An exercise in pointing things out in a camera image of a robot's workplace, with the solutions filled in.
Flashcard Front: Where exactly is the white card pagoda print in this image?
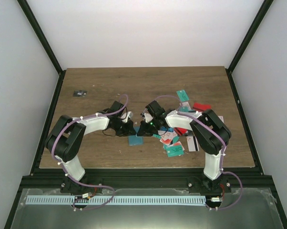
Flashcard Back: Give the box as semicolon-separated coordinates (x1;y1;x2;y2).
160;132;178;146

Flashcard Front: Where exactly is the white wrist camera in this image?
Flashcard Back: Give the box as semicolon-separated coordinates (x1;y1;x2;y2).
141;113;153;123
121;111;133;123

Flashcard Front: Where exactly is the teal VIP card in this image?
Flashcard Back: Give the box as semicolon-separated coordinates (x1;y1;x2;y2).
166;145;184;157

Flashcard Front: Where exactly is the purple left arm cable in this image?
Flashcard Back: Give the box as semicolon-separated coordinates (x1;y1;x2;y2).
51;94;130;191

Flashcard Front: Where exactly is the red card far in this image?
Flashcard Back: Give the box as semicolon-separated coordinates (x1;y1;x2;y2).
193;103;211;112

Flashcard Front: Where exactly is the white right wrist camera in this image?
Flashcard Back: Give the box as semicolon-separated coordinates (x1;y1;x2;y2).
141;113;153;123

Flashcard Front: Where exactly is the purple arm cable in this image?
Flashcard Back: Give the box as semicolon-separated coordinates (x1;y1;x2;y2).
51;94;130;191
142;95;244;210

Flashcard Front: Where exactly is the teal card far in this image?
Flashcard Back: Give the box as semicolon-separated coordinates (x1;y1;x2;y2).
176;90;189;102

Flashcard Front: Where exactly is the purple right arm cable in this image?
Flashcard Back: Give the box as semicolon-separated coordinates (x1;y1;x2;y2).
142;95;244;210

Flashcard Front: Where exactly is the black frame post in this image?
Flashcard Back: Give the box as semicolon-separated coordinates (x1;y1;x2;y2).
225;0;275;73
17;0;64;75

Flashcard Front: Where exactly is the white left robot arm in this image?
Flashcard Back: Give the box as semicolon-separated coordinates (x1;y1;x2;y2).
45;101;136;193

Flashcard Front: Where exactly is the black right frame post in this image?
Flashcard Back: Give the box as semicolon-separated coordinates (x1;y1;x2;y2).
225;0;275;73

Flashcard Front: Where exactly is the blue card holder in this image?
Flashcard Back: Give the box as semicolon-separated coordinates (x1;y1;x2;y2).
128;126;144;146

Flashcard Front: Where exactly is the black left frame post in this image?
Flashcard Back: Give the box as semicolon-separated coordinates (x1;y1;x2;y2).
17;0;64;75

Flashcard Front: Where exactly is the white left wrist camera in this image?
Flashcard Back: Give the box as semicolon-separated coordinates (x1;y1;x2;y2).
121;111;133;123

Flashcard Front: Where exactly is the black VIP card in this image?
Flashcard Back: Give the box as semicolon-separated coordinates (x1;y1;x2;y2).
73;90;87;97

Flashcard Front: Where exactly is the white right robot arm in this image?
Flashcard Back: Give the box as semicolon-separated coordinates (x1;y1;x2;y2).
137;100;232;192

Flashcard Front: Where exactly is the light blue slotted cable duct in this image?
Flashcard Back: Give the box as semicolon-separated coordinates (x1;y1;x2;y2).
25;195;206;206

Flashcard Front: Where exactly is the white card black stripe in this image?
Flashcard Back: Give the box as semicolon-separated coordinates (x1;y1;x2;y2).
186;136;199;152

